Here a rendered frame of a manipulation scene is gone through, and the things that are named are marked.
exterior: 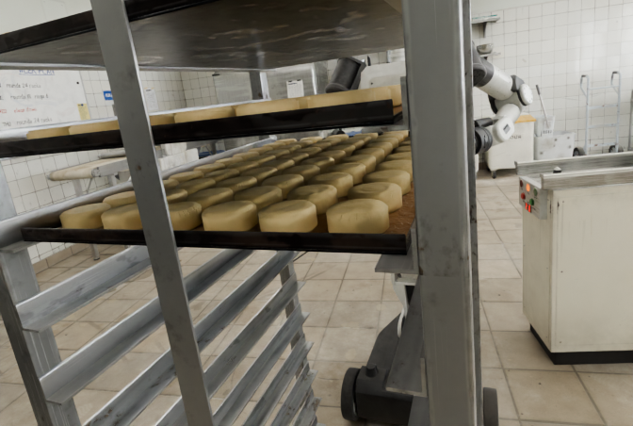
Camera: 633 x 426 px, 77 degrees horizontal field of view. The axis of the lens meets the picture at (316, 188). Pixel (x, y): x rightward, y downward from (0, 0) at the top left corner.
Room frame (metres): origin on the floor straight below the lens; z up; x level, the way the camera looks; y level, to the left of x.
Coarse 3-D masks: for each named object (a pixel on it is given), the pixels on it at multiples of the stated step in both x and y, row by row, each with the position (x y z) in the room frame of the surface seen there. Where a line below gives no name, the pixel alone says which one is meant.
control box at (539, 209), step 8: (520, 176) 1.83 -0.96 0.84; (528, 184) 1.72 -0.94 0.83; (536, 184) 1.67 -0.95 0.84; (520, 192) 1.82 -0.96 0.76; (528, 192) 1.72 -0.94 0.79; (544, 192) 1.60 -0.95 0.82; (520, 200) 1.82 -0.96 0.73; (528, 200) 1.72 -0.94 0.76; (536, 200) 1.64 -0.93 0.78; (544, 200) 1.60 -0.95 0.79; (536, 208) 1.64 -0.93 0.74; (544, 208) 1.60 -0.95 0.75; (536, 216) 1.64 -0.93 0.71; (544, 216) 1.60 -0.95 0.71
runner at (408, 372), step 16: (416, 288) 0.37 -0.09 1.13; (416, 304) 0.34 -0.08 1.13; (416, 320) 0.31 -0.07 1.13; (400, 336) 0.29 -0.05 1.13; (416, 336) 0.29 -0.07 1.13; (400, 352) 0.27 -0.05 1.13; (416, 352) 0.27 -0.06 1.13; (400, 368) 0.26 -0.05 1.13; (416, 368) 0.25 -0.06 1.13; (400, 384) 0.24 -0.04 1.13; (416, 384) 0.24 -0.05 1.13
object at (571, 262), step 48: (576, 192) 1.54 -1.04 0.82; (624, 192) 1.51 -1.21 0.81; (528, 240) 1.79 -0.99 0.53; (576, 240) 1.54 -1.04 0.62; (624, 240) 1.51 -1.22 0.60; (528, 288) 1.79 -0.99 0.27; (576, 288) 1.54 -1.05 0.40; (624, 288) 1.51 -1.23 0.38; (576, 336) 1.54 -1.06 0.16; (624, 336) 1.51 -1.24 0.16
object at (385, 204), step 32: (224, 160) 0.68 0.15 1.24; (256, 160) 0.65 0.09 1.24; (288, 160) 0.59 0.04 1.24; (320, 160) 0.56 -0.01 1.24; (352, 160) 0.53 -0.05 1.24; (384, 160) 0.59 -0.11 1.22; (128, 192) 0.50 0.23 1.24; (192, 192) 0.49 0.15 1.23; (224, 192) 0.42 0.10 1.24; (256, 192) 0.40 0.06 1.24; (288, 192) 0.39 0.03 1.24; (320, 192) 0.37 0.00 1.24; (352, 192) 0.36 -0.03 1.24; (384, 192) 0.34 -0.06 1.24; (64, 224) 0.41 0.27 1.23; (96, 224) 0.41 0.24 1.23; (128, 224) 0.38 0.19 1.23; (192, 224) 0.37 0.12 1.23; (224, 224) 0.33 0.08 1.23; (256, 224) 0.36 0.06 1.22; (288, 224) 0.31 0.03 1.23; (320, 224) 0.33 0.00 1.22; (352, 224) 0.29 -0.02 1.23; (384, 224) 0.29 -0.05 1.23
